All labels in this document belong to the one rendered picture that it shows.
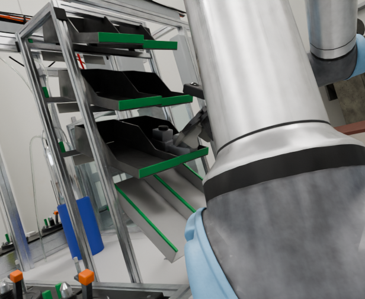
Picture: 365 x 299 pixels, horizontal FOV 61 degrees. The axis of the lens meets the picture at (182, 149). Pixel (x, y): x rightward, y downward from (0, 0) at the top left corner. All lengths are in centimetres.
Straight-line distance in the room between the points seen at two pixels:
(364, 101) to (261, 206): 582
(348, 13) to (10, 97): 356
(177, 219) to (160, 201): 7
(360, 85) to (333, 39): 538
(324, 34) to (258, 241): 45
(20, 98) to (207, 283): 371
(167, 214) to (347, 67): 53
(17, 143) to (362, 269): 365
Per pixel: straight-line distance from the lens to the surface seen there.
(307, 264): 18
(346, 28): 59
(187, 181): 100
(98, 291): 80
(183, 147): 87
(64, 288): 66
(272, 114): 21
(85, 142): 88
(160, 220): 82
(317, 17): 57
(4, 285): 89
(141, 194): 87
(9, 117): 379
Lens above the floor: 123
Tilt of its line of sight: level
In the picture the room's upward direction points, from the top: 17 degrees counter-clockwise
